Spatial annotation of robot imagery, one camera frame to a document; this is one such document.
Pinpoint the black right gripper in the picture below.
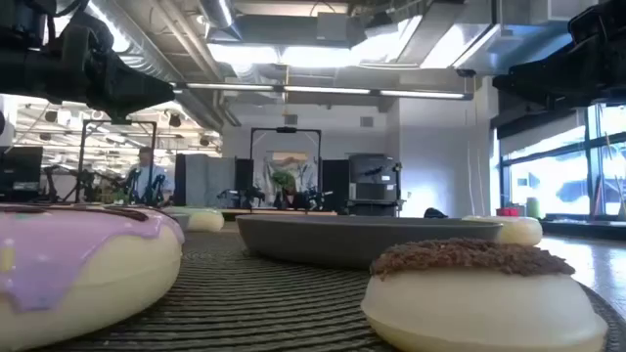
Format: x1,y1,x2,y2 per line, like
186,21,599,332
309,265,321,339
491,1,626,108

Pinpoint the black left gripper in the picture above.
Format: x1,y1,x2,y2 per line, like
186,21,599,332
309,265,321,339
46,10,176,122

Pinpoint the large white sprinkled donut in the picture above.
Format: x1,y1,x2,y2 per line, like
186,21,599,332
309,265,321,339
462,214,544,247

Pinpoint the large mint iced donut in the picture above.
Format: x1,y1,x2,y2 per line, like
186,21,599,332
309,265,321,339
163,207,226,234

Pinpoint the large pink iced donut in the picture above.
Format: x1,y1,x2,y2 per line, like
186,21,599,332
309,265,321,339
0,203,186,352

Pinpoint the small dark chocolate donut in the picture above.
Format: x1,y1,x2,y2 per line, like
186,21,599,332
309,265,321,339
360,238,609,352

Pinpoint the window roller blind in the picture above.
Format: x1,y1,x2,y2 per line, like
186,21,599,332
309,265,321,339
498,110,588,157

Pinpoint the person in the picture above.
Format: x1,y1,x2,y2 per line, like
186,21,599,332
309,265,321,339
127,146,176,206

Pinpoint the large window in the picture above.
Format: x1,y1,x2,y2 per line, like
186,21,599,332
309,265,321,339
498,102,626,221

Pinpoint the round silver ceiling pipe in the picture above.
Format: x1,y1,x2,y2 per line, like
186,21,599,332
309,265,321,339
198,0,244,40

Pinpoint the grey partition panel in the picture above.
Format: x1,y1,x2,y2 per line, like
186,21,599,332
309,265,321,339
174,154,237,206

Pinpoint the black monitor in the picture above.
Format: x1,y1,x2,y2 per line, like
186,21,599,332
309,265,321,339
0,146,44,202

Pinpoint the green plant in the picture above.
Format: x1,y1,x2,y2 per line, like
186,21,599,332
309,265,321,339
271,169,297,195

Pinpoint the black cabinet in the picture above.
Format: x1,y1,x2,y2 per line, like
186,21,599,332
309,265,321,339
347,153,405,217

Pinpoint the long ceiling tube light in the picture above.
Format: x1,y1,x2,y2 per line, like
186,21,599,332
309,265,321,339
170,81,473,102

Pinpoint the grey ceiling vent box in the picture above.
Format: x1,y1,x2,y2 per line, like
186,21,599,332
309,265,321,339
316,12,366,49

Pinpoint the black panel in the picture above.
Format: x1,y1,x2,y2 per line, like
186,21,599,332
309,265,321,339
321,159,351,212

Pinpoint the round dark woven placemat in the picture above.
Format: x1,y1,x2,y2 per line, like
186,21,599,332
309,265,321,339
28,228,626,352

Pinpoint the dark grey plate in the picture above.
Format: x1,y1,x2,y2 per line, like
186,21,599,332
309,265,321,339
236,214,505,271

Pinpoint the silver ventilation duct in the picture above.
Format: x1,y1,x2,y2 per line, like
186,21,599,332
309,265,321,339
90,0,226,131

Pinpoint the black metal station frame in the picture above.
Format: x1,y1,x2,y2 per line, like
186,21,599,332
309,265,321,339
249,126,323,209
75,119,158,204

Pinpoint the wall mural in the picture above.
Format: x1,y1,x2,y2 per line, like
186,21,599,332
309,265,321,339
263,151,319,206

